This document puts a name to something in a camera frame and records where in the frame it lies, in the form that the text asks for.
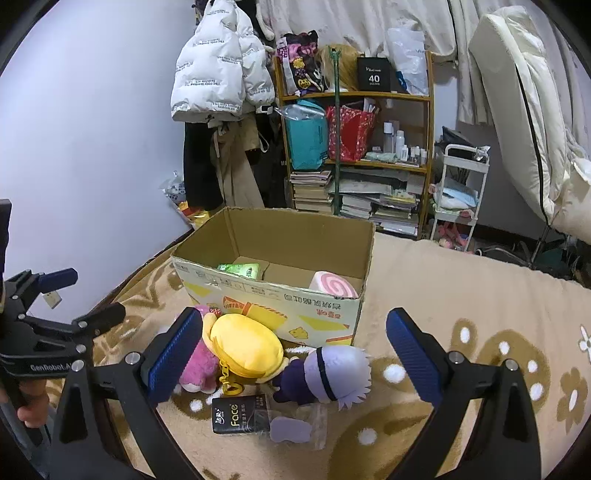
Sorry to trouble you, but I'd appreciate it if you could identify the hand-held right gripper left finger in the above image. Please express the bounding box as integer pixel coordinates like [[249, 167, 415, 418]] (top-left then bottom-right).
[[48, 307, 204, 480]]

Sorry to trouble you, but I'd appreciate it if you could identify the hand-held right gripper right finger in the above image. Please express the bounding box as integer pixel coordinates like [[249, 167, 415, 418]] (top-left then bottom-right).
[[385, 308, 543, 480]]

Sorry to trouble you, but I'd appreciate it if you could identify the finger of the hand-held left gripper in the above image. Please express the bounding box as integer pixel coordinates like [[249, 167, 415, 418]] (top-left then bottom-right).
[[27, 302, 126, 357], [4, 268, 79, 315]]

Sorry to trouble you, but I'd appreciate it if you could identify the pink plush toy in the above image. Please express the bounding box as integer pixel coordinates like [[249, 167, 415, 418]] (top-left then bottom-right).
[[179, 305, 223, 396]]

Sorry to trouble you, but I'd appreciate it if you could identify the yellow plush toy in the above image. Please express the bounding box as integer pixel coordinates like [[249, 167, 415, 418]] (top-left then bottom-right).
[[203, 314, 286, 398]]

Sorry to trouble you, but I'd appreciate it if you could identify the white-haired purple plush doll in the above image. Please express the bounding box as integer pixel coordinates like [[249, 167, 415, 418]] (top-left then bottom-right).
[[271, 345, 372, 411]]

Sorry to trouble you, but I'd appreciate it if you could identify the black tissue pack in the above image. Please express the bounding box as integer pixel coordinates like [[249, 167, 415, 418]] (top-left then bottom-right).
[[211, 394, 273, 435]]

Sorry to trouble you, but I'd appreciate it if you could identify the printed cardboard box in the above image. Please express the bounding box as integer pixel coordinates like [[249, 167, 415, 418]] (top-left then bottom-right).
[[171, 206, 376, 348]]

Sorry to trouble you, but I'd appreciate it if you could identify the clear plastic bag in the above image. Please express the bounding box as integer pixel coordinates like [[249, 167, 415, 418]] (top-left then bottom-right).
[[268, 401, 328, 451]]

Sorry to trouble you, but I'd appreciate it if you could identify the person's left hand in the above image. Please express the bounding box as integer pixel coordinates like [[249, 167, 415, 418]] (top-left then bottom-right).
[[17, 382, 49, 428]]

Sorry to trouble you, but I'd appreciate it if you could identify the beige flower blanket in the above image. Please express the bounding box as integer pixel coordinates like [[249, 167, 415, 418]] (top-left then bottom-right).
[[46, 226, 591, 480]]

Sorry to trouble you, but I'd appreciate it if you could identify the pink swirl roll plush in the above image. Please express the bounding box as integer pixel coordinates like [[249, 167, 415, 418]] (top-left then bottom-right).
[[308, 271, 360, 300]]

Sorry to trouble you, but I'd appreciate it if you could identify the green packet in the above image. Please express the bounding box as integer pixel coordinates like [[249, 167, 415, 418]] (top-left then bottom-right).
[[217, 262, 260, 280]]

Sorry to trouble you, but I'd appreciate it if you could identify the pile of snack bags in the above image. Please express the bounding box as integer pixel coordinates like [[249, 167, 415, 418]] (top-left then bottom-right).
[[161, 172, 209, 230]]

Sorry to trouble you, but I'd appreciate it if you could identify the wide stack of books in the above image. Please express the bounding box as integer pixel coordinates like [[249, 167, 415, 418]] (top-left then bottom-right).
[[339, 168, 426, 237]]

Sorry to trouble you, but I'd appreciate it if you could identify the white trolley cart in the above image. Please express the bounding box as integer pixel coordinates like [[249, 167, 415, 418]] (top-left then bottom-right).
[[429, 144, 490, 253]]

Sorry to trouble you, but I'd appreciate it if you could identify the black coat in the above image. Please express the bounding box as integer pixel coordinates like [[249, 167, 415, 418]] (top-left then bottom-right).
[[182, 119, 225, 211]]

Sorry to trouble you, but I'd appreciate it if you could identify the small stack of books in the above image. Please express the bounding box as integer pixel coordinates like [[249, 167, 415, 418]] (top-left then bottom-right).
[[290, 170, 334, 214]]

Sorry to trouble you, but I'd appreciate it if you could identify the beige coat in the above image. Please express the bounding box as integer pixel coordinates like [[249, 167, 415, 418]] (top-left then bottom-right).
[[210, 113, 267, 209]]

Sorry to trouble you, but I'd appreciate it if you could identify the row of white bottles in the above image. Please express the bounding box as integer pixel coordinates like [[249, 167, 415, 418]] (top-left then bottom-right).
[[382, 121, 428, 164]]

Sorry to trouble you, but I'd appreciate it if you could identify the wooden shelf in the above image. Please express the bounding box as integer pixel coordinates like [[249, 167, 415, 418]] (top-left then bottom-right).
[[272, 48, 435, 240]]

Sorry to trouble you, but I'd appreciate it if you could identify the red gift bag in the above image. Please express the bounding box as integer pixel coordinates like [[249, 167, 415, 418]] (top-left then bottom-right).
[[325, 104, 377, 162]]

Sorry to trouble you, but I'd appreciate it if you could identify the green pole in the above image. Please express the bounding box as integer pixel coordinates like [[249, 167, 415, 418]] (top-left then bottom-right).
[[329, 46, 345, 216]]

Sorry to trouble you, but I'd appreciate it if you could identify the teal shopping bag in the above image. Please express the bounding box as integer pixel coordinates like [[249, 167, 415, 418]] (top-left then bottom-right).
[[283, 99, 329, 171]]

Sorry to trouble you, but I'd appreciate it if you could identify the white puffer jacket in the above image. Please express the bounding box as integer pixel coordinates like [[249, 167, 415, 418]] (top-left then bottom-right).
[[170, 0, 276, 123]]

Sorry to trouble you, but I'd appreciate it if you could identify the black box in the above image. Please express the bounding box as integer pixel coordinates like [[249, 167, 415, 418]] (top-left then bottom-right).
[[356, 56, 392, 93]]

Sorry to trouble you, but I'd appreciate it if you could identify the cream padded chair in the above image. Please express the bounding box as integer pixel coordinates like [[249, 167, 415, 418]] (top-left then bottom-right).
[[468, 6, 591, 246]]

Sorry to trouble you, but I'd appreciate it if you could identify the white plastic bag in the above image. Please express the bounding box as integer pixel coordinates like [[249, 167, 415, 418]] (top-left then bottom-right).
[[385, 28, 430, 96]]

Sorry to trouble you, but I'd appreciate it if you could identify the blonde wig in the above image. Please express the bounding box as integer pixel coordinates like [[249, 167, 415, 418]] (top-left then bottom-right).
[[315, 44, 365, 92]]

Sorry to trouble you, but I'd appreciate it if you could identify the patterned black tote bag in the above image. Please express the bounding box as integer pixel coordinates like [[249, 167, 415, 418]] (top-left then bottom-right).
[[276, 31, 320, 96]]

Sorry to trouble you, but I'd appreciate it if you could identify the floral white curtain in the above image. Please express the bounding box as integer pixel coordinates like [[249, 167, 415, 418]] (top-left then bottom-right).
[[256, 0, 561, 125]]

